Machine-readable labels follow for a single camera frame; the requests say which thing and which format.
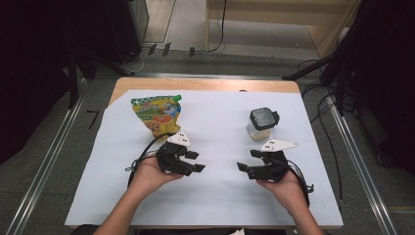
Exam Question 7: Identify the hanging black cable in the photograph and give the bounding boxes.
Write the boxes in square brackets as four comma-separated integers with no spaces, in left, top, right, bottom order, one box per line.
[207,0,228,54]

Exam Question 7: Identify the clear jar with black lid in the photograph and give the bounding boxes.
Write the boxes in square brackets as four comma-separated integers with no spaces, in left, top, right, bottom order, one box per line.
[246,107,281,142]

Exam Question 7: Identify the black cabinet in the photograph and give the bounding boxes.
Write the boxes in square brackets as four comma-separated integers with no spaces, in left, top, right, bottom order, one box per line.
[103,0,151,65]

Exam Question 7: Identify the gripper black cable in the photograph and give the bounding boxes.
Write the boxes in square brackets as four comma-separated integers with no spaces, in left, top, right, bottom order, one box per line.
[124,131,175,189]
[277,158,315,209]

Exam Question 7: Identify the white floor cable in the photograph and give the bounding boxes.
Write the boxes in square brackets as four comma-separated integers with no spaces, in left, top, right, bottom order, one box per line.
[128,48,151,73]

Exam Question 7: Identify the black floor cables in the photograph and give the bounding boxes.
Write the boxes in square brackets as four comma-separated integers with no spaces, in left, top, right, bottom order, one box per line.
[297,58,351,201]

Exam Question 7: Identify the black stand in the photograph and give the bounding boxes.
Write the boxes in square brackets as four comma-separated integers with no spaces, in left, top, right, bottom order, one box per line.
[65,45,135,110]
[281,32,363,116]

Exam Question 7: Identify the person's right hand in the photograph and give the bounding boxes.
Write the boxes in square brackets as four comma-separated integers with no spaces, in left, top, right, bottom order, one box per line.
[256,171,310,215]

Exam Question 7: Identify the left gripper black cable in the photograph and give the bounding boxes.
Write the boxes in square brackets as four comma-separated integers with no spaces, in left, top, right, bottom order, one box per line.
[124,131,175,189]

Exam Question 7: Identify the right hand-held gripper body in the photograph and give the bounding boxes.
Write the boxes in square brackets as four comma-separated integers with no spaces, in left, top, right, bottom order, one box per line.
[247,138,300,183]

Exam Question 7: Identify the person's left hand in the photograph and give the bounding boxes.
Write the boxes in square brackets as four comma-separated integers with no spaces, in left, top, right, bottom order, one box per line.
[129,156,184,198]

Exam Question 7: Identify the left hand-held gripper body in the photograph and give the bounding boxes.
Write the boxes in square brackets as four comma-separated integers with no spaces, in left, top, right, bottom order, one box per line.
[156,130,197,177]

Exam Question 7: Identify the light wooden shelf unit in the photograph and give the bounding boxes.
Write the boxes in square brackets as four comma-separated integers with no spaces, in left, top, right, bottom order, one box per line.
[205,0,361,61]

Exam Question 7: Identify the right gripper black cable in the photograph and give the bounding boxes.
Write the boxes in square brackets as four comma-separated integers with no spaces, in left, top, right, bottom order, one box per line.
[277,158,315,209]

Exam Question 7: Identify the person's dark clothing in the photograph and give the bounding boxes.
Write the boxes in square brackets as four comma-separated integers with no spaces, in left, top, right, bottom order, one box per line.
[69,224,289,235]

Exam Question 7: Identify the aluminium floor rail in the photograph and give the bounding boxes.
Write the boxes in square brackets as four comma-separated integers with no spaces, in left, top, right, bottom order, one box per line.
[5,77,88,235]
[325,87,398,235]

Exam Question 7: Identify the yellow snack bag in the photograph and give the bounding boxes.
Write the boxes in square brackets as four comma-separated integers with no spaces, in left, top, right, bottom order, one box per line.
[130,94,183,138]

